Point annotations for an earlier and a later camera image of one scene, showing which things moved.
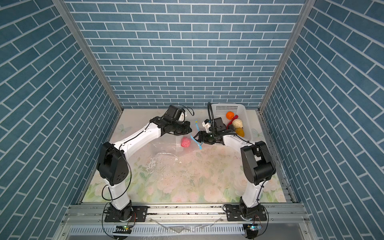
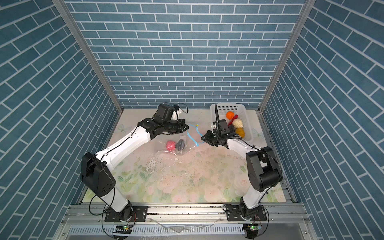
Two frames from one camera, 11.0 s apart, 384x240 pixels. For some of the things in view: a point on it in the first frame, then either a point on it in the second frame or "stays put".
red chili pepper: x=235 y=117 stays put
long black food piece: x=231 y=128 stays put
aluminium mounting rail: x=91 y=221 stays put
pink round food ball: x=185 y=142 to x=170 y=145
